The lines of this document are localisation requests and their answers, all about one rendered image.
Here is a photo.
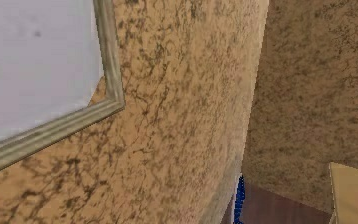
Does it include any blue cloth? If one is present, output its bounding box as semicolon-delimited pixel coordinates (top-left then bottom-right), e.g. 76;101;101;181
233;174;246;224

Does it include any grey framed window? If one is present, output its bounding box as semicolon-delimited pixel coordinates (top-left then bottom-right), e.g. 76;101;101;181
0;0;126;177

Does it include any pale yellow cupboard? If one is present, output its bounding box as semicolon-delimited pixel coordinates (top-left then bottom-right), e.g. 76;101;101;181
329;162;358;224

